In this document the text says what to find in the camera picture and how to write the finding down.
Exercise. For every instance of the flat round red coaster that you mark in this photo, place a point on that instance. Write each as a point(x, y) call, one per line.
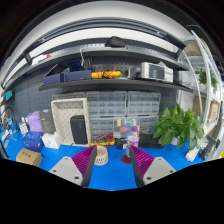
point(125, 160)

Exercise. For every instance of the yellow multimeter with red leads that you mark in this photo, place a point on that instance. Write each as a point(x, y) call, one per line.
point(103, 140)

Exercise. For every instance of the purple plastic bag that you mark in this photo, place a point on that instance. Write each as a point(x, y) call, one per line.
point(33, 121)

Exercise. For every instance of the black pouch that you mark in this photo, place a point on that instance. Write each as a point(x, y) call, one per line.
point(148, 141)

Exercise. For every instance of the clear box with coloured parts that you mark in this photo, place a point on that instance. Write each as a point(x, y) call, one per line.
point(121, 128)

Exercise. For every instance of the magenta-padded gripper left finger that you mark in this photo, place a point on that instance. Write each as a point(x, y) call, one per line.
point(68, 168)

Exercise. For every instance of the clear purple-capped drink bottle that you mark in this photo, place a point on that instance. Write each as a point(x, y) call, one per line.
point(133, 140)

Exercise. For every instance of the white metal shelf unit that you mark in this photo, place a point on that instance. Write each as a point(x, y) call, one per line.
point(206, 66)

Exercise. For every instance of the green potted plant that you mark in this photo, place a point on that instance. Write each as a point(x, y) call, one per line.
point(178, 126)

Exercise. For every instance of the dark grey upright box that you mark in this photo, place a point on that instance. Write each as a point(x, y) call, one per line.
point(47, 120)

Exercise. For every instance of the small black labelled box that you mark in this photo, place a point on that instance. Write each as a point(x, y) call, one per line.
point(121, 143)

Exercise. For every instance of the white power adapter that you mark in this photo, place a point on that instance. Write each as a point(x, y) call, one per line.
point(192, 154)

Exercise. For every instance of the brown cardboard box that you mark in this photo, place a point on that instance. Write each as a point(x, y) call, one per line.
point(29, 157)

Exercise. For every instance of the small white box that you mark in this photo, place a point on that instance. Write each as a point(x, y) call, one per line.
point(23, 128)

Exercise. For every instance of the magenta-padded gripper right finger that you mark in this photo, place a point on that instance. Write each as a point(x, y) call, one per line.
point(156, 168)

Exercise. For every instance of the beige patterned mug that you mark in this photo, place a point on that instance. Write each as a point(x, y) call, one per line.
point(101, 156)

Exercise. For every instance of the blue cardboard box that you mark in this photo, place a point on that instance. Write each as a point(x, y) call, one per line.
point(32, 141)

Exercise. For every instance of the white cardboard box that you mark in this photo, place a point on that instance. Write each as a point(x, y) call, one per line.
point(51, 140)

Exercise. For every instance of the clear small-parts drawer cabinet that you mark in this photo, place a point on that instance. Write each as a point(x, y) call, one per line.
point(106, 105)

